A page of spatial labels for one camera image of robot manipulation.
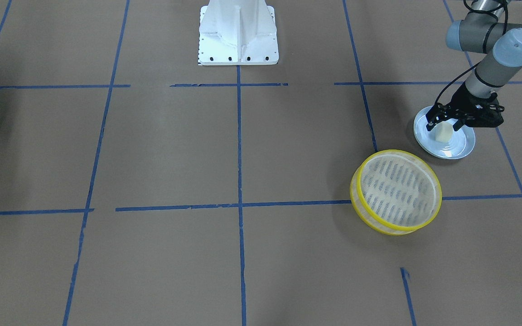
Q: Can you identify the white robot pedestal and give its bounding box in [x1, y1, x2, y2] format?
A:
[198, 0, 280, 66]

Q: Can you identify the light blue plate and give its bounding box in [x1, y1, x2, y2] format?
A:
[413, 106, 476, 160]

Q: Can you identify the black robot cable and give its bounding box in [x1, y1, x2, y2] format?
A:
[433, 0, 508, 107]

